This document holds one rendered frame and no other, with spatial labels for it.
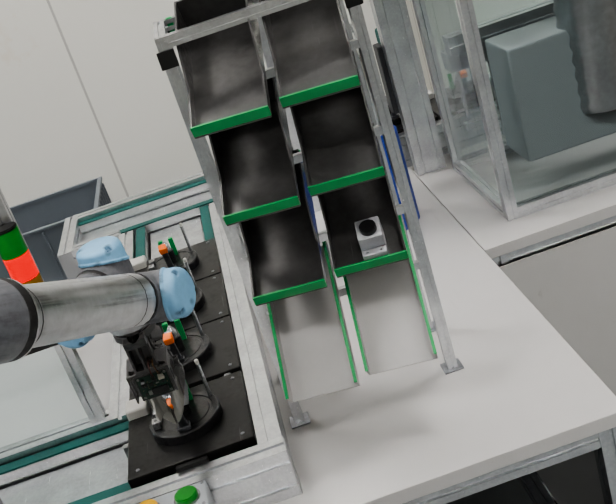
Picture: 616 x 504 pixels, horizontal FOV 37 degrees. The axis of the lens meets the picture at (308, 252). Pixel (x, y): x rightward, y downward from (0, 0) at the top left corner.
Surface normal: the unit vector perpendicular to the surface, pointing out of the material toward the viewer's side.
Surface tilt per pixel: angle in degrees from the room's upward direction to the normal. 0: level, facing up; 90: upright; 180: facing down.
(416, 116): 90
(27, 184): 90
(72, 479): 0
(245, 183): 25
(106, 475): 0
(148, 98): 90
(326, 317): 45
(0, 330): 92
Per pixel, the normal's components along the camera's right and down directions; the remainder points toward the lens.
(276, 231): -0.26, -0.60
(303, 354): -0.20, -0.31
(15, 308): 0.80, -0.33
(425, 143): 0.17, 0.37
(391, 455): -0.29, -0.87
